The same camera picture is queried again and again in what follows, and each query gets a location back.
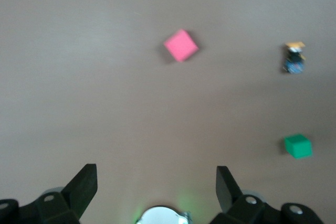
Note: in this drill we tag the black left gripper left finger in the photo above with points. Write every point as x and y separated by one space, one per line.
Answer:
78 195

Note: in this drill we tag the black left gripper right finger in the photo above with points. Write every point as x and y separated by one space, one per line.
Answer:
231 197

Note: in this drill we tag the pink cube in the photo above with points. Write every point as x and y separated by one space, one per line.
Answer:
181 45

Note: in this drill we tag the brown table cover mat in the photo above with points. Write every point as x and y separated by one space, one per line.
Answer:
65 77

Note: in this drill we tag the yellow push button switch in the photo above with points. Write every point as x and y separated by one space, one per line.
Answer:
294 61

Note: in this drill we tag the green cube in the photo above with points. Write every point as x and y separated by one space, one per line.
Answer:
299 148

